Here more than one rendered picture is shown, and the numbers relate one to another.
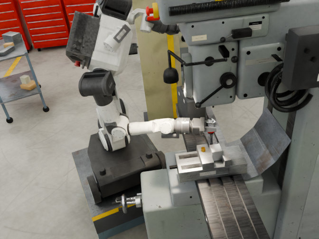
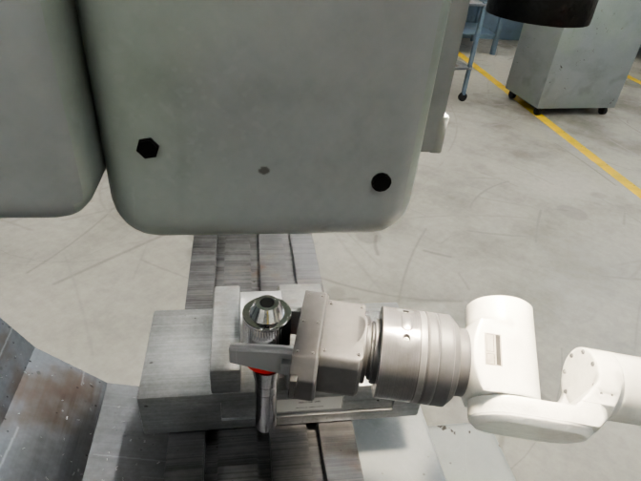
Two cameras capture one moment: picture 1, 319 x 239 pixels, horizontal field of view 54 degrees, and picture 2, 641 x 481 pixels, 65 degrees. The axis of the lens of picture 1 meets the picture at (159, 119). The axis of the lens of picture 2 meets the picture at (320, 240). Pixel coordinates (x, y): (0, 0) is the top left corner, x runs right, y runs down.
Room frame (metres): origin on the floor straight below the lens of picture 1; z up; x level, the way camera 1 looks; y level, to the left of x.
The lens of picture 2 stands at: (1.67, -0.27, 1.50)
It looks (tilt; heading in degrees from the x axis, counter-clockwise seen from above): 35 degrees down; 171
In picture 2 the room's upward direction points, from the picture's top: 5 degrees clockwise
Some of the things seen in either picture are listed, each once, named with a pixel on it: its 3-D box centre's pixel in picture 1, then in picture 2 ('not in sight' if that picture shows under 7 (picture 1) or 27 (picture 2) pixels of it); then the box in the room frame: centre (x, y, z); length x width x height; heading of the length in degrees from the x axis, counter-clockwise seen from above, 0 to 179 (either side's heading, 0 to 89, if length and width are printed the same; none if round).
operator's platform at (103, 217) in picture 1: (125, 183); not in sight; (1.90, 0.35, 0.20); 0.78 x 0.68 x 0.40; 20
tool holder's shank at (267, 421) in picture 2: (210, 139); (266, 392); (1.32, -0.26, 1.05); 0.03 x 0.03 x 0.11
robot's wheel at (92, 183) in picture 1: (94, 188); not in sight; (1.58, 0.52, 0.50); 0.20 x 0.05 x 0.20; 20
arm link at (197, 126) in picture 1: (193, 126); (358, 349); (1.34, -0.17, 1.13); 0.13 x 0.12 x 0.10; 168
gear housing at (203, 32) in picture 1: (220, 21); not in sight; (1.32, -0.31, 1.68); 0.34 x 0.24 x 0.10; 92
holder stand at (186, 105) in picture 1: (191, 104); not in sight; (1.71, -0.21, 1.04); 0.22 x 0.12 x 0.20; 11
